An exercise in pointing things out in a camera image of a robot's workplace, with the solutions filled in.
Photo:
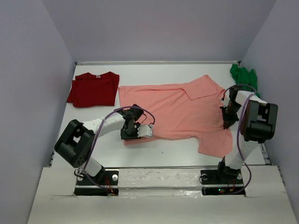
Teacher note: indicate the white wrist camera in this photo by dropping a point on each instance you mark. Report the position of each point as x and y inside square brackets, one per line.
[145, 131]
[225, 99]

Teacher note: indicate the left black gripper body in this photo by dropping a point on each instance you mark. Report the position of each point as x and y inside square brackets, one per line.
[131, 133]

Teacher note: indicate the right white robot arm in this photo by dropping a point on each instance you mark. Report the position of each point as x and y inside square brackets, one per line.
[256, 124]

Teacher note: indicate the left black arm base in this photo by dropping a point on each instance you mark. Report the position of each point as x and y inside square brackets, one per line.
[106, 186]

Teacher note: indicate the crumpled green t-shirt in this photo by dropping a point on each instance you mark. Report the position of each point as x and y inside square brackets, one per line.
[242, 76]

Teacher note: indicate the white foam block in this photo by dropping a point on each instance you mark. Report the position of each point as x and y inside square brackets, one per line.
[159, 178]

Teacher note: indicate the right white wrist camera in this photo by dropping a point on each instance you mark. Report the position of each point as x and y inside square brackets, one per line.
[225, 99]

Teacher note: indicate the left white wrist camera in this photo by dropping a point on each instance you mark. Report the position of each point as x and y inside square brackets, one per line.
[145, 131]

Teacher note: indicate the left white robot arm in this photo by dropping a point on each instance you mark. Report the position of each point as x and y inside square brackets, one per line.
[77, 142]

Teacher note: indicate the aluminium rear table rail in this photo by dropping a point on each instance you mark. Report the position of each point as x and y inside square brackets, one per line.
[153, 62]

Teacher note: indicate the pink polo shirt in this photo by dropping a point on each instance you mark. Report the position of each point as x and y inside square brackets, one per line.
[182, 111]

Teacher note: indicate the folded red t-shirt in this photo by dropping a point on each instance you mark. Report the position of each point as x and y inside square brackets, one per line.
[88, 90]

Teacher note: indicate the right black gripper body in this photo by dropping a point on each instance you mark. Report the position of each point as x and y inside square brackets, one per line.
[230, 113]

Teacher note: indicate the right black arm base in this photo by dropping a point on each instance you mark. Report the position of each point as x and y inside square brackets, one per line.
[222, 180]

